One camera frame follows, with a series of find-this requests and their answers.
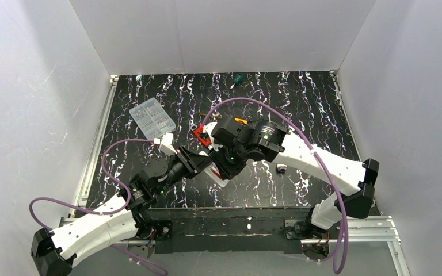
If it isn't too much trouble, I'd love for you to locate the clear plastic screw box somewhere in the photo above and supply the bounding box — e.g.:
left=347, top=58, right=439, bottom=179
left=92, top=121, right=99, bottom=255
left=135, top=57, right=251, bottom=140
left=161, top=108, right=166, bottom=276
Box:
left=129, top=98, right=176, bottom=140

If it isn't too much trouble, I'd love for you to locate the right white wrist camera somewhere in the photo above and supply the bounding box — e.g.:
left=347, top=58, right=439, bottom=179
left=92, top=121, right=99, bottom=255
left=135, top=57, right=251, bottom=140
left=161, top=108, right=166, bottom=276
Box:
left=203, top=122, right=223, bottom=151

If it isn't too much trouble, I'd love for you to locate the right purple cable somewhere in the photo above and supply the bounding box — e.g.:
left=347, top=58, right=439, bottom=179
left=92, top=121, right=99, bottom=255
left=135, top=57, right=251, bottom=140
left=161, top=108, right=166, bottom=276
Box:
left=201, top=97, right=348, bottom=275

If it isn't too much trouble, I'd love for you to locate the red handled adjustable wrench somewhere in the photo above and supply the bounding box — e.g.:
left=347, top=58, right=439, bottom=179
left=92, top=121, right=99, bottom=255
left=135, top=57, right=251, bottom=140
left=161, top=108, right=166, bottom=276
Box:
left=192, top=124, right=212, bottom=148

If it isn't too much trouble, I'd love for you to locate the white remote control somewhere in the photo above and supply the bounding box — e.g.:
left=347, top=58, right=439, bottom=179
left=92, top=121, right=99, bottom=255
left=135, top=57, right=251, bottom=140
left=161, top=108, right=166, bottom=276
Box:
left=203, top=163, right=230, bottom=187

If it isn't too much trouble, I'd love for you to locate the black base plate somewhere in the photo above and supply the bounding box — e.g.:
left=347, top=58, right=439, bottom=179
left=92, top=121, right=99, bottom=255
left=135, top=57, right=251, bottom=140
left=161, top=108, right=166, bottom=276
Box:
left=147, top=207, right=310, bottom=254

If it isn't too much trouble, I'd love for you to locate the yellow tape measure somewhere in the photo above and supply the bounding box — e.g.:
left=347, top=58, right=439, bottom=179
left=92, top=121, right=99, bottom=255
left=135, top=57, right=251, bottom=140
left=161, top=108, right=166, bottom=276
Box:
left=235, top=118, right=248, bottom=125

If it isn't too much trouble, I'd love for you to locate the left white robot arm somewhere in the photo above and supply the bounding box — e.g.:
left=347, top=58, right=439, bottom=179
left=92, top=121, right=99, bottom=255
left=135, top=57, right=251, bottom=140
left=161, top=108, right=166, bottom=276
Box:
left=31, top=147, right=212, bottom=275

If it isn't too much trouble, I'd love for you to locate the green handled screwdriver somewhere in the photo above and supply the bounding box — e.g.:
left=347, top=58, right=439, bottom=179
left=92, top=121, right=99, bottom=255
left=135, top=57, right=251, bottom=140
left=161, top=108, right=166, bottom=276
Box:
left=230, top=73, right=243, bottom=89

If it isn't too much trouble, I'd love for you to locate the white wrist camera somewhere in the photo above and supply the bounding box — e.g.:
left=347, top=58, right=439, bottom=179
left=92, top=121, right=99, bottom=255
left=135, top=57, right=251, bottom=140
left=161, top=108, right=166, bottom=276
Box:
left=203, top=122, right=223, bottom=151
left=153, top=132, right=177, bottom=156

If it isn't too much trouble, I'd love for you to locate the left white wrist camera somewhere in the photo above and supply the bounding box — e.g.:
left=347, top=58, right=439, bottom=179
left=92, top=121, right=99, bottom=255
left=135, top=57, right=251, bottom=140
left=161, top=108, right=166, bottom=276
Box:
left=153, top=132, right=177, bottom=156

